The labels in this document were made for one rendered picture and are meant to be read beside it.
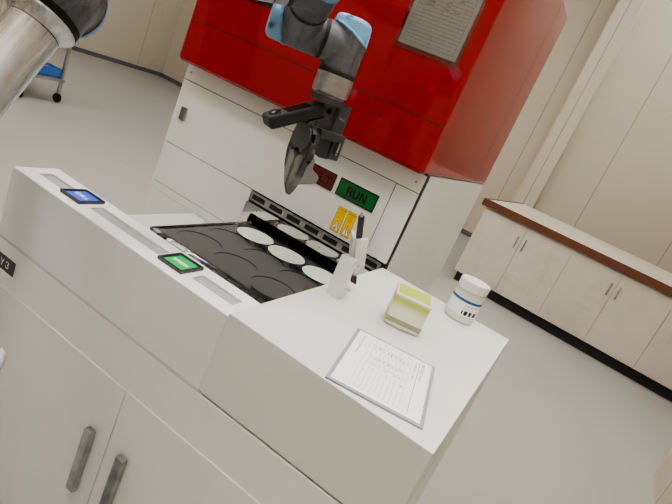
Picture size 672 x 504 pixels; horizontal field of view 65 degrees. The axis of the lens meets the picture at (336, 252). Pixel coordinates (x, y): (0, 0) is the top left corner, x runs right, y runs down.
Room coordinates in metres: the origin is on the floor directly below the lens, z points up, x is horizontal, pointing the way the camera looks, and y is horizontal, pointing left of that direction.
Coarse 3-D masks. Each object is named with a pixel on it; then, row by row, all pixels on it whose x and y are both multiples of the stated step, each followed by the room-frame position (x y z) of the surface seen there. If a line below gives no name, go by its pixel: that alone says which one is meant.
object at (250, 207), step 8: (248, 208) 1.45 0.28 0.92; (256, 208) 1.44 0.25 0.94; (240, 216) 1.45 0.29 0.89; (248, 216) 1.45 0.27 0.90; (264, 216) 1.43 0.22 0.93; (272, 216) 1.42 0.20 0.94; (272, 224) 1.41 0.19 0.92; (280, 224) 1.41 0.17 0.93; (288, 224) 1.40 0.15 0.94; (288, 232) 1.39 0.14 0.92; (296, 232) 1.38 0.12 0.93; (304, 232) 1.39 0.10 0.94; (304, 240) 1.37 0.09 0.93; (312, 240) 1.36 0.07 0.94; (312, 248) 1.36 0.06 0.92; (320, 248) 1.35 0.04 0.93; (328, 248) 1.35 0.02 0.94; (328, 256) 1.34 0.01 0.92; (336, 256) 1.33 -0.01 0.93; (360, 272) 1.30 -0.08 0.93
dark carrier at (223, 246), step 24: (192, 240) 1.10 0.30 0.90; (216, 240) 1.16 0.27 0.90; (240, 240) 1.24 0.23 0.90; (216, 264) 1.03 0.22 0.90; (240, 264) 1.09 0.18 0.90; (264, 264) 1.15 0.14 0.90; (288, 264) 1.21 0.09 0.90; (312, 264) 1.29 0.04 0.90; (264, 288) 1.02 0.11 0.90; (288, 288) 1.07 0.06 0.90; (312, 288) 1.13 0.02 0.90
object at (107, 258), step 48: (48, 192) 0.88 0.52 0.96; (48, 240) 0.87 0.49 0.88; (96, 240) 0.83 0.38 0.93; (144, 240) 0.86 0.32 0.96; (96, 288) 0.82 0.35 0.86; (144, 288) 0.78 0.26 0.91; (192, 288) 0.76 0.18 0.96; (144, 336) 0.77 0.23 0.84; (192, 336) 0.74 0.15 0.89; (192, 384) 0.73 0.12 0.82
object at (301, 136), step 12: (312, 96) 1.07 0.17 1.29; (324, 96) 1.06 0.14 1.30; (324, 108) 1.07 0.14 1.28; (336, 108) 1.09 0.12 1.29; (348, 108) 1.10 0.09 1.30; (312, 120) 1.07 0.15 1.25; (324, 120) 1.08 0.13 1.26; (336, 120) 1.09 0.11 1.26; (300, 132) 1.08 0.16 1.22; (312, 132) 1.05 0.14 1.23; (324, 132) 1.06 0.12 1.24; (336, 132) 1.10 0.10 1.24; (300, 144) 1.06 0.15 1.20; (324, 144) 1.08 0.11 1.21; (336, 144) 1.10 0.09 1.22; (324, 156) 1.09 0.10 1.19; (336, 156) 1.09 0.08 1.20
